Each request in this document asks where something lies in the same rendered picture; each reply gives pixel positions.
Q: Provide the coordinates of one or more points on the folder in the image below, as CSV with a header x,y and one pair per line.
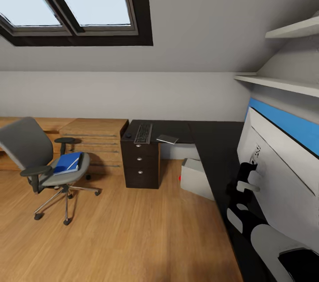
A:
x,y
68,163

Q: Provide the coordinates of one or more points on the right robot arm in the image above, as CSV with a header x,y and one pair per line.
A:
x,y
287,259

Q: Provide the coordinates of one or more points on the swivel chair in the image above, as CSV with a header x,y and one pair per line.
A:
x,y
29,147

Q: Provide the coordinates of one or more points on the desktop computer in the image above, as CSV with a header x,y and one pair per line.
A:
x,y
194,179

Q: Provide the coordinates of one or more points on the notebook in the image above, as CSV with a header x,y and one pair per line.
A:
x,y
167,139

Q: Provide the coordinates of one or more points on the monitor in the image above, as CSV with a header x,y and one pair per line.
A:
x,y
287,173

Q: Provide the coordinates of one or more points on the keyboard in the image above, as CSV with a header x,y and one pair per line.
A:
x,y
144,133

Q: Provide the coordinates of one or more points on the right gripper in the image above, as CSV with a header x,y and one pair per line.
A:
x,y
231,191

